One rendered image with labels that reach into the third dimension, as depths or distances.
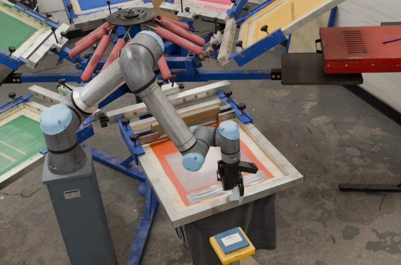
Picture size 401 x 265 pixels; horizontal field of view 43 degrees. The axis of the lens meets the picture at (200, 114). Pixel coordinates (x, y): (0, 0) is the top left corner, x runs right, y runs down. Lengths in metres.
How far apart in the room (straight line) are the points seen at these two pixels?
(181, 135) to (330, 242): 1.76
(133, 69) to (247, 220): 0.97
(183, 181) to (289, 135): 2.08
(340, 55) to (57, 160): 1.66
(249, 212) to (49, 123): 0.95
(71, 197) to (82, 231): 0.19
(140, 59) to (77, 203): 0.68
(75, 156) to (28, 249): 1.66
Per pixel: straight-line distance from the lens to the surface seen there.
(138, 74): 1.68
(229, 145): 1.89
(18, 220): 3.83
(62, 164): 1.99
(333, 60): 2.89
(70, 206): 2.10
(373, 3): 4.36
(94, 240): 2.22
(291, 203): 3.56
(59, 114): 1.94
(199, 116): 2.52
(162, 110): 1.72
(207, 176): 2.26
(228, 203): 2.07
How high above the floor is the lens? 2.35
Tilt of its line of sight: 31 degrees down
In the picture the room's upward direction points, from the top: 6 degrees counter-clockwise
